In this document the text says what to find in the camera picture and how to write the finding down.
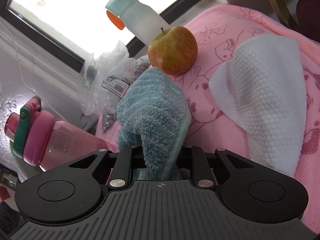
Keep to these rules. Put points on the teal microfibre cloth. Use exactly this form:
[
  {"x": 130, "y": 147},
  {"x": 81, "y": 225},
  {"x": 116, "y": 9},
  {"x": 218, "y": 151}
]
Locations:
[{"x": 154, "y": 114}]

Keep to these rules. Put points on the pink printed table cloth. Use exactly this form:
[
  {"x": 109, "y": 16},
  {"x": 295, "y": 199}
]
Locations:
[{"x": 211, "y": 134}]

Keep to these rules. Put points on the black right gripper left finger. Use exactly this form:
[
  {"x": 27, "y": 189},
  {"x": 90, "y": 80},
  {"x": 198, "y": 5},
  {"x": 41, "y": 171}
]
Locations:
[{"x": 135, "y": 156}]

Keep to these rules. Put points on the maroon gold-framed chair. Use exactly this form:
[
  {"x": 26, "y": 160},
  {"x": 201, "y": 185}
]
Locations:
[{"x": 299, "y": 15}]

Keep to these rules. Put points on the red yellow apple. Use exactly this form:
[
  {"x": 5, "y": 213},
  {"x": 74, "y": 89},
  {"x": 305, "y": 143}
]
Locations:
[{"x": 174, "y": 50}]

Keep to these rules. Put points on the black window frame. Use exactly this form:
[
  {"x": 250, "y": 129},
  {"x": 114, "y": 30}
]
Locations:
[{"x": 72, "y": 29}]

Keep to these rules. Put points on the frosted bottle teal cap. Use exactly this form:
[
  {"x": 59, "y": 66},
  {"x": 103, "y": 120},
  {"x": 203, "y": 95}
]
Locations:
[{"x": 138, "y": 18}]

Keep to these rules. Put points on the clear plastic bag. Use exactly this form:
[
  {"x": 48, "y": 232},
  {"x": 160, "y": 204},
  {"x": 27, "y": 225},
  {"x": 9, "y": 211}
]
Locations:
[{"x": 104, "y": 80}]

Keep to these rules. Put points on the white paper towel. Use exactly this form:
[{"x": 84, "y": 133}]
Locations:
[{"x": 262, "y": 90}]

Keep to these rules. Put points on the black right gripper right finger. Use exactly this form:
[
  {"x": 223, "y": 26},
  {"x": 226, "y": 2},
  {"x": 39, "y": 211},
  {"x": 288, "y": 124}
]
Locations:
[{"x": 195, "y": 160}]

